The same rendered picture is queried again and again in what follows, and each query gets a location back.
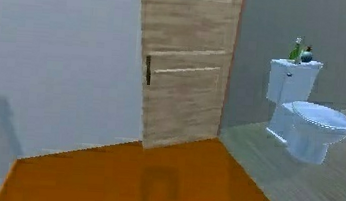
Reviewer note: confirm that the light wooden room door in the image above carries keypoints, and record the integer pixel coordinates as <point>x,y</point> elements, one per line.
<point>185,89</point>

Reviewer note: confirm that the white toilet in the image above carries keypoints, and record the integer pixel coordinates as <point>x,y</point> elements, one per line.
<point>300,113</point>

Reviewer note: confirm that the green spray bottle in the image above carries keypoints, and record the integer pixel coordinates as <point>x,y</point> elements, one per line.
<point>296,52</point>

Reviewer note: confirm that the dark teal round bottle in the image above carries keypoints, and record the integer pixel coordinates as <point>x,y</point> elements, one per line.
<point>306,56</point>

